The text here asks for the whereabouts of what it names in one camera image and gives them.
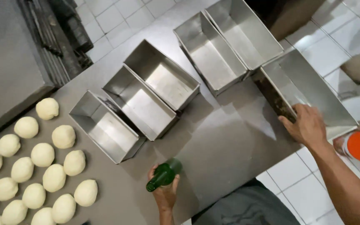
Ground person's left hand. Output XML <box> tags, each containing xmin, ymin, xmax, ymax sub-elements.
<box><xmin>147</xmin><ymin>164</ymin><xmax>181</xmax><ymax>212</ymax></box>

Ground person's right hand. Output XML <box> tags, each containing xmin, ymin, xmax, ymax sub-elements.
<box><xmin>278</xmin><ymin>103</ymin><xmax>328</xmax><ymax>148</ymax></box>

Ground green glass bottle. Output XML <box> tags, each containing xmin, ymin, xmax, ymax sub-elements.
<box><xmin>146</xmin><ymin>157</ymin><xmax>183</xmax><ymax>193</ymax></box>

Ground metal loaf pan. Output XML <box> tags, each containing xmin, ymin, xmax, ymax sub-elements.
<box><xmin>173</xmin><ymin>11</ymin><xmax>250</xmax><ymax>97</ymax></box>
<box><xmin>102</xmin><ymin>65</ymin><xmax>180</xmax><ymax>142</ymax></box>
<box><xmin>124</xmin><ymin>39</ymin><xmax>201</xmax><ymax>112</ymax></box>
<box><xmin>251</xmin><ymin>48</ymin><xmax>359</xmax><ymax>141</ymax></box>
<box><xmin>69</xmin><ymin>90</ymin><xmax>147</xmax><ymax>164</ymax></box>
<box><xmin>205</xmin><ymin>0</ymin><xmax>284</xmax><ymax>72</ymax></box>

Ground person's grey shirt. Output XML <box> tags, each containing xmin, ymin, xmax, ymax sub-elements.
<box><xmin>192</xmin><ymin>178</ymin><xmax>301</xmax><ymax>225</ymax></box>

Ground brown box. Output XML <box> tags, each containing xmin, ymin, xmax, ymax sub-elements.
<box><xmin>267</xmin><ymin>0</ymin><xmax>326</xmax><ymax>41</ymax></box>

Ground group of white dough balls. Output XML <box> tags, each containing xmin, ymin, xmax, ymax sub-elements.
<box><xmin>0</xmin><ymin>97</ymin><xmax>99</xmax><ymax>225</ymax></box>

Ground stack of dark baking trays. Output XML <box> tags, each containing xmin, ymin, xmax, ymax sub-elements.
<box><xmin>17</xmin><ymin>0</ymin><xmax>94</xmax><ymax>88</ymax></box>

